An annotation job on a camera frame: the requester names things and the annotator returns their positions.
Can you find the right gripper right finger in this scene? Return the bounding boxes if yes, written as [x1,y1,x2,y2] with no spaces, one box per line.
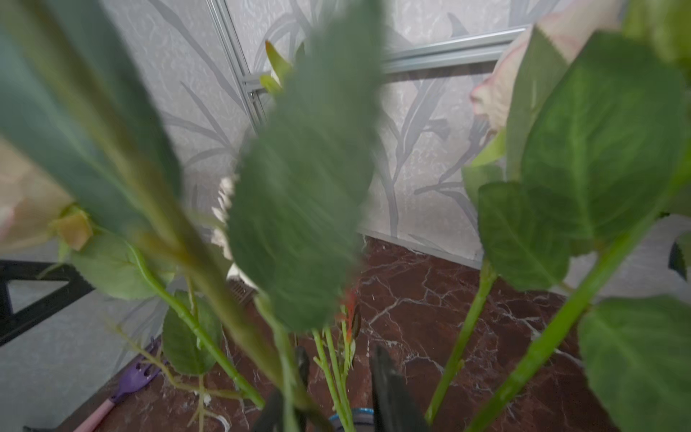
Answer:
[370,346,429,432]

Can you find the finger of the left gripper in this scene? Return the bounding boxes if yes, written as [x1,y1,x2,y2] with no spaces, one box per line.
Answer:
[1,260,94,346]

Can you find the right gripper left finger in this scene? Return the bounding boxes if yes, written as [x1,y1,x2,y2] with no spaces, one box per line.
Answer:
[250,346,311,432]

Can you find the purple glass vase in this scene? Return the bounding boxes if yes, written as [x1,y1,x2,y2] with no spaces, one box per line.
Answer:
[329,408,375,432]

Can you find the large cream pink rose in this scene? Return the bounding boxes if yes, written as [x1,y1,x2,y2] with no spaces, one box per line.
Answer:
[1,142,265,406]

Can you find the pale pink peony stem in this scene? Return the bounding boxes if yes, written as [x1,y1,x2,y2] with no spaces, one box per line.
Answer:
[226,1,384,431]

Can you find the small white rose stem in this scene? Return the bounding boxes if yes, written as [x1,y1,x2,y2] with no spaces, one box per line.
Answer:
[425,1,624,424]

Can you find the purple pink garden fork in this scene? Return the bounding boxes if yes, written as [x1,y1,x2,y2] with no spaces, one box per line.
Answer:
[74,354,161,432]

